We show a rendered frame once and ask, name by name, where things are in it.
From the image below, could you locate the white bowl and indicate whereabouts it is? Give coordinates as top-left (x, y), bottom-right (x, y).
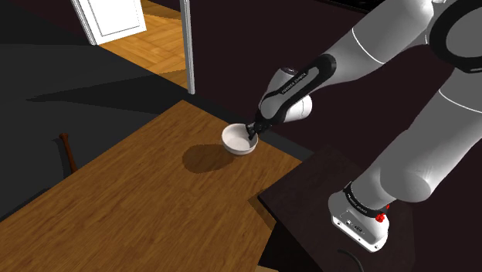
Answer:
top-left (220, 123), bottom-right (260, 157)

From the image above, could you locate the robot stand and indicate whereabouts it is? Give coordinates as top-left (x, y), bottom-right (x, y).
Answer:
top-left (257, 144), bottom-right (482, 272)

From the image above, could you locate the wooden table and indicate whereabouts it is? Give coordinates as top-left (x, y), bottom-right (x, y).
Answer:
top-left (0, 99), bottom-right (303, 272)

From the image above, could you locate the white door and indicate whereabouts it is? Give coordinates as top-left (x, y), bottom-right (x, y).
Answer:
top-left (70, 0), bottom-right (148, 46)

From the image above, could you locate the brown wooden baseball bat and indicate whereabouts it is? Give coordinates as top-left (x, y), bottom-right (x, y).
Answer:
top-left (59, 132), bottom-right (79, 175)

